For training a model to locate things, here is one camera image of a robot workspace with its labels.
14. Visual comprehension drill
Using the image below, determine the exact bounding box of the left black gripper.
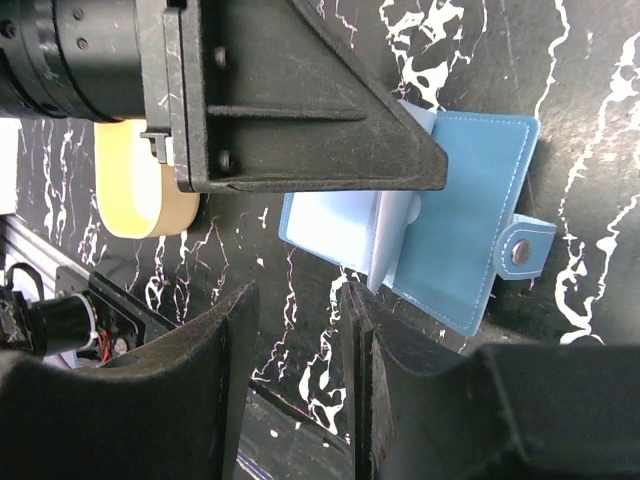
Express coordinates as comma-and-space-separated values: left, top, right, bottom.
1, 1, 186, 164

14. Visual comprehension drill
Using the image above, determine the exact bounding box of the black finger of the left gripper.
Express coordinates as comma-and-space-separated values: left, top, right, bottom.
172, 1, 448, 193

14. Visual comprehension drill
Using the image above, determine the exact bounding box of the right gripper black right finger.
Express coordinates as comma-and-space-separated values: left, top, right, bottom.
339, 282, 639, 479

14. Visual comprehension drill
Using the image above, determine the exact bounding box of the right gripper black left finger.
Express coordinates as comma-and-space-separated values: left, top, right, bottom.
1, 283, 260, 479

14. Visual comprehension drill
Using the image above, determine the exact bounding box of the blue leather card holder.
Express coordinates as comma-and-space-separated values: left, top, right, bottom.
279, 105, 556, 336

